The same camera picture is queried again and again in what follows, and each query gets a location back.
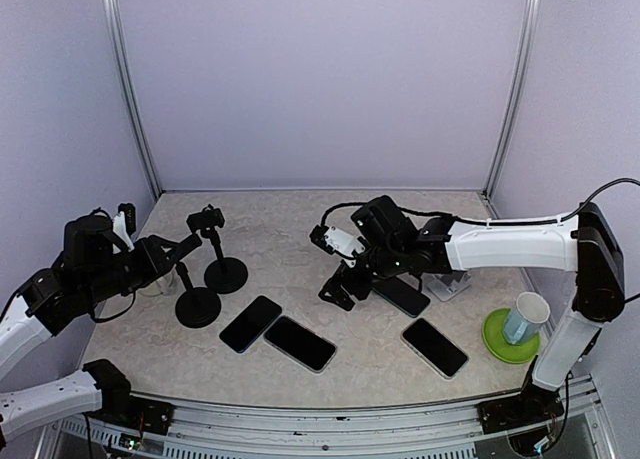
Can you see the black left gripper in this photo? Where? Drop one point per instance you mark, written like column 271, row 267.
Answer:
column 154, row 242

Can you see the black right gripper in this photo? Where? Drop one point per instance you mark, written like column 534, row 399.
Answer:
column 360, row 289

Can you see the black round-base phone stand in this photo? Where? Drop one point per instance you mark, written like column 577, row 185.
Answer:
column 197, row 307

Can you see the blue-edged black phone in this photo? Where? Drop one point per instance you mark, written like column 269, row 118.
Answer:
column 253, row 321

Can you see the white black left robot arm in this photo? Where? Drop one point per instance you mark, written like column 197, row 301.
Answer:
column 99, row 261

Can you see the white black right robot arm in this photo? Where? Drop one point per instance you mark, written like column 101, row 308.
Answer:
column 389, row 244

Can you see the teal-edged black phone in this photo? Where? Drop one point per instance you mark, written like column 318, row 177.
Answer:
column 403, row 296

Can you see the clear-case black phone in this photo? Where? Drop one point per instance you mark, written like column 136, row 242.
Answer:
column 300, row 344

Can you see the white-edged black phone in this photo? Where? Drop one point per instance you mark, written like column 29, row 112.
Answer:
column 435, row 348

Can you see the silver folding phone stand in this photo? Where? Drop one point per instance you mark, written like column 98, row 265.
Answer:
column 446, row 286

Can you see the white mug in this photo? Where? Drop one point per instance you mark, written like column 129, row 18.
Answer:
column 164, row 286

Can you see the green plate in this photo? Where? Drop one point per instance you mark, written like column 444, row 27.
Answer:
column 496, row 344

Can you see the light blue cup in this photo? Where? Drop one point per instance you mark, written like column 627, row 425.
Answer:
column 529, row 313

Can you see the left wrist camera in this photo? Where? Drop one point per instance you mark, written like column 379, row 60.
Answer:
column 124, row 226

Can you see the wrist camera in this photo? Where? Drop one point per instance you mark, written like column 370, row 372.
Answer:
column 124, row 226
column 336, row 241

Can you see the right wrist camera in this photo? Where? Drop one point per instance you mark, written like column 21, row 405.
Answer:
column 336, row 241

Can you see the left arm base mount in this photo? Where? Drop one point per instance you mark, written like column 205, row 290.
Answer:
column 138, row 413

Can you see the aluminium front rail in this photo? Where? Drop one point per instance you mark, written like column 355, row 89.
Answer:
column 450, row 429

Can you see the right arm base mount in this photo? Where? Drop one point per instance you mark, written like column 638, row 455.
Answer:
column 514, row 412

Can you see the left aluminium frame post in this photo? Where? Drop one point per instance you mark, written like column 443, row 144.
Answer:
column 117, row 37

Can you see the aluminium frame post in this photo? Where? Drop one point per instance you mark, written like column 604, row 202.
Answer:
column 524, row 50
column 117, row 37

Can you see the right aluminium frame post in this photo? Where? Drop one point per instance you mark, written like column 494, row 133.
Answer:
column 524, row 50

